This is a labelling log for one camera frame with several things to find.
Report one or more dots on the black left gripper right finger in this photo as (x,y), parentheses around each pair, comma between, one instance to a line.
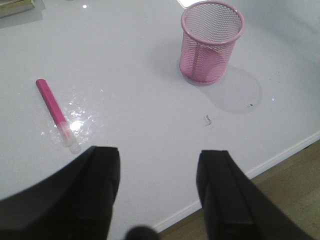
(234,208)

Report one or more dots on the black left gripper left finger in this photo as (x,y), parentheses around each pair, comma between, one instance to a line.
(75,203)

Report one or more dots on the pink highlighter pen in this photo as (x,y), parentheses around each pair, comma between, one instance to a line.
(58,117)

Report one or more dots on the pink mesh pen holder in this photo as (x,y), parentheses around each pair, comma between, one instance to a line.
(210,31)

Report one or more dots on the bottom book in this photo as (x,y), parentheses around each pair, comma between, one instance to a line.
(12,7)

